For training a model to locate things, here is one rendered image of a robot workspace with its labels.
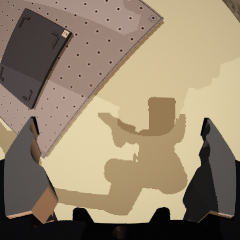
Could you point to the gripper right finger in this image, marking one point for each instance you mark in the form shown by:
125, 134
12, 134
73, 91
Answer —
212, 197

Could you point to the brown rectangular base plate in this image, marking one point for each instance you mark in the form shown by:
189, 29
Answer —
104, 33

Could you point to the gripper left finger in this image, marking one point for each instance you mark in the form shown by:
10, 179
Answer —
27, 196

